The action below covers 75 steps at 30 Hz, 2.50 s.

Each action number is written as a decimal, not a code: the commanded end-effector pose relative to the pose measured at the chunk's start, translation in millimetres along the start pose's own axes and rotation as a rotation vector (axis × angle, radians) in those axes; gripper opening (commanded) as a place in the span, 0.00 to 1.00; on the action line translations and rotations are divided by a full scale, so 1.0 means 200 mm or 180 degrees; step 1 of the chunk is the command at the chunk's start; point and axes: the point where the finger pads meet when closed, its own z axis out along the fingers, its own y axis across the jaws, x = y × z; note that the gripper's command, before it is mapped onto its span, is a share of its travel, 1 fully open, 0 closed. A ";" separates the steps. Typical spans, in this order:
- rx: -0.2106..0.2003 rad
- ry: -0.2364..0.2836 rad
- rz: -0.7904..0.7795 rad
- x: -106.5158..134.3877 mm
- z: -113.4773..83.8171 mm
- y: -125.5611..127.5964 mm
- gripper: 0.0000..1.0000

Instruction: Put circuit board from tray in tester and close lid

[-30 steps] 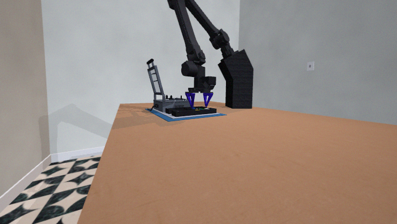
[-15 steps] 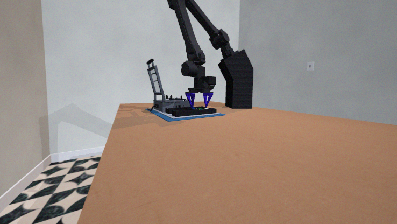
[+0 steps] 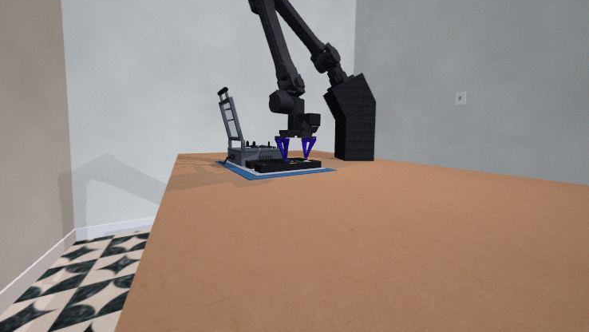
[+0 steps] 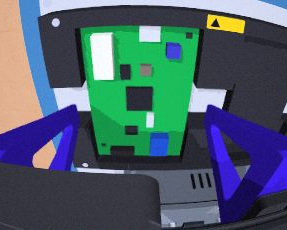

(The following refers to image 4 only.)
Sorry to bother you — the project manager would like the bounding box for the green circuit board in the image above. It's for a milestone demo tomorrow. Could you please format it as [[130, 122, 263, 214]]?
[[80, 26, 199, 156]]

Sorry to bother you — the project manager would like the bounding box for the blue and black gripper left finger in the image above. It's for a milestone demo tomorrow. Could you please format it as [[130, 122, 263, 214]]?
[[0, 104, 80, 171]]

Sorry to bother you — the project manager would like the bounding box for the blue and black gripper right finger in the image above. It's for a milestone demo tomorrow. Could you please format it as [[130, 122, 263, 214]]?
[[204, 104, 287, 224]]

